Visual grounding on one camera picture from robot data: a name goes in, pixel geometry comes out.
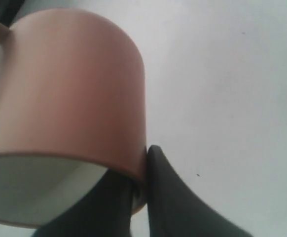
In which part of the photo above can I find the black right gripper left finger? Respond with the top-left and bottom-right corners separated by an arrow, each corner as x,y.
32,170 -> 134,237

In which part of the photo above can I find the pink mug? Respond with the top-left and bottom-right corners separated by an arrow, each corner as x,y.
0,8 -> 146,228

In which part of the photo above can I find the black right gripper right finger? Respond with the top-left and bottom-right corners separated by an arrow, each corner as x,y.
146,145 -> 250,237

